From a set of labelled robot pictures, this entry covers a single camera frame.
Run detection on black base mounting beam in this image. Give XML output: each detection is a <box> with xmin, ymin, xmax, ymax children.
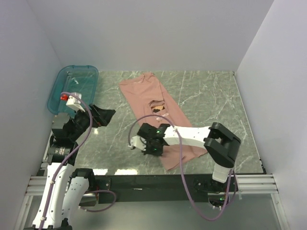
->
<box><xmin>88</xmin><ymin>174</ymin><xmax>227</xmax><ymax>202</ymax></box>

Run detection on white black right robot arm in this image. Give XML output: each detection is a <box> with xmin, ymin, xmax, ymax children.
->
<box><xmin>130</xmin><ymin>122</ymin><xmax>241</xmax><ymax>191</ymax></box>

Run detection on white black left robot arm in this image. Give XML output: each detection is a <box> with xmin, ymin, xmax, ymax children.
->
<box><xmin>30</xmin><ymin>104</ymin><xmax>116</xmax><ymax>230</ymax></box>

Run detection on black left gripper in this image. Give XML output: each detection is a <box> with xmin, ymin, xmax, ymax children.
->
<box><xmin>69</xmin><ymin>103</ymin><xmax>115</xmax><ymax>141</ymax></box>

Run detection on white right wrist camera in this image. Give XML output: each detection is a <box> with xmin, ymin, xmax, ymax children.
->
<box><xmin>128</xmin><ymin>136</ymin><xmax>146</xmax><ymax>151</ymax></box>

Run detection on aluminium frame rail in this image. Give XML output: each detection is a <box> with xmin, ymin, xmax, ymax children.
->
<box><xmin>79</xmin><ymin>174</ymin><xmax>278</xmax><ymax>208</ymax></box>

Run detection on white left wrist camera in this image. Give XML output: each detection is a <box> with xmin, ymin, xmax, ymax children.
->
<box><xmin>60</xmin><ymin>94</ymin><xmax>85</xmax><ymax>112</ymax></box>

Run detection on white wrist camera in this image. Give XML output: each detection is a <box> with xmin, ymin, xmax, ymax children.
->
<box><xmin>60</xmin><ymin>94</ymin><xmax>85</xmax><ymax>112</ymax></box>
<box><xmin>128</xmin><ymin>136</ymin><xmax>146</xmax><ymax>151</ymax></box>

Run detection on teal transparent plastic bin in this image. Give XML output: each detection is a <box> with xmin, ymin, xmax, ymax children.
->
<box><xmin>47</xmin><ymin>65</ymin><xmax>99</xmax><ymax>117</ymax></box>

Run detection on pink t shirt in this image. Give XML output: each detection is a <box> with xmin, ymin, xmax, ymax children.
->
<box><xmin>119</xmin><ymin>72</ymin><xmax>207</xmax><ymax>170</ymax></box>

